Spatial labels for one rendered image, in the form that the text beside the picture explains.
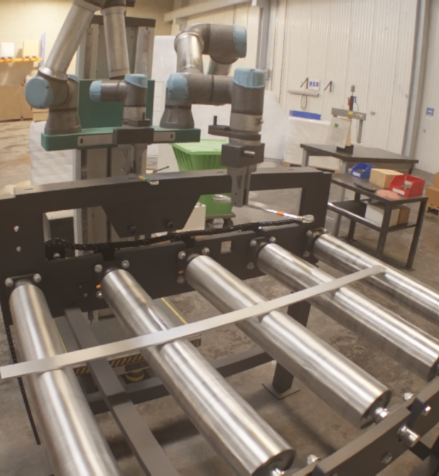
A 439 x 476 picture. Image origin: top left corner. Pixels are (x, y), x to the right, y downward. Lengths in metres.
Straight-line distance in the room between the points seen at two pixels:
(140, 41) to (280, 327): 1.32
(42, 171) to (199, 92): 3.86
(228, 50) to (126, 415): 1.11
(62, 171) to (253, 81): 3.93
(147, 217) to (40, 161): 3.51
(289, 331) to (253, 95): 0.57
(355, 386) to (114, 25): 1.33
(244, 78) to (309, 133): 7.09
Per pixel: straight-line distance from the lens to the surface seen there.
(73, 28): 1.41
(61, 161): 4.67
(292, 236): 1.69
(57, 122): 1.55
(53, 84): 1.42
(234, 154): 0.91
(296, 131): 7.99
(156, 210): 1.31
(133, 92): 1.31
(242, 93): 0.92
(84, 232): 1.87
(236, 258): 1.55
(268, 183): 1.51
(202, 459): 1.84
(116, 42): 1.48
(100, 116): 1.73
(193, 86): 1.00
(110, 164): 1.86
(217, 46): 1.36
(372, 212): 3.65
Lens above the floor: 1.46
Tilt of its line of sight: 22 degrees down
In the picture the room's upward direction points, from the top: 4 degrees clockwise
